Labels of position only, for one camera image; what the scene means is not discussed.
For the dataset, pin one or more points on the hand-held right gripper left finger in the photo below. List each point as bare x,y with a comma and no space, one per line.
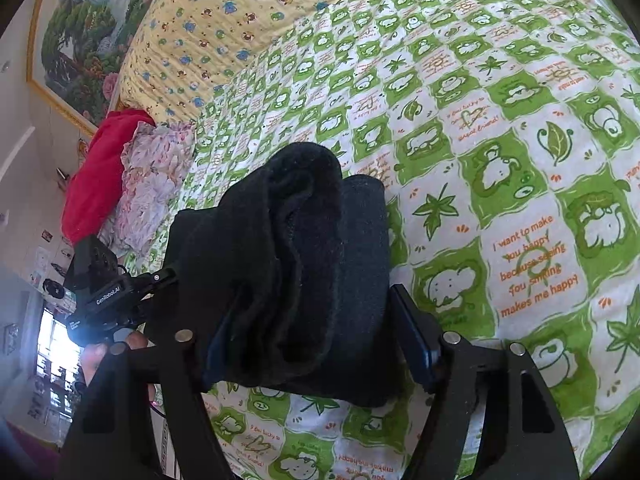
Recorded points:
185,360

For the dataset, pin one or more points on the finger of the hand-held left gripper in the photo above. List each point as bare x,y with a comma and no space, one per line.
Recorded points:
157,280

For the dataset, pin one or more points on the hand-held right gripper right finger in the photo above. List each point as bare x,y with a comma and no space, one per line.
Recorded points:
417,340

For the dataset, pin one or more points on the black pants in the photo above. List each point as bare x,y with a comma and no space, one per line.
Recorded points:
290,270

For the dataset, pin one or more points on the person's left hand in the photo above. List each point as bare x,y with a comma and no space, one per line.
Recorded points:
92,365

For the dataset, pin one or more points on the bright window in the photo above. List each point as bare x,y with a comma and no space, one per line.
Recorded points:
57,355

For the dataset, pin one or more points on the pink floral cloth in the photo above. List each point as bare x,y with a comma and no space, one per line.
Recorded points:
150,185

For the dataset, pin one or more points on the red blanket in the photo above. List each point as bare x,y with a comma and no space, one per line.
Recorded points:
95,180

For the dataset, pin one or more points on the green checked bed sheet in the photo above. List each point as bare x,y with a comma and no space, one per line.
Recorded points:
475,135

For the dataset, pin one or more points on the framed landscape painting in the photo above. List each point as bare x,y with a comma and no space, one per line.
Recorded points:
85,35

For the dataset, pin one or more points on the yellow patterned pillow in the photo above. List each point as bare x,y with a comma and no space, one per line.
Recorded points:
215,25

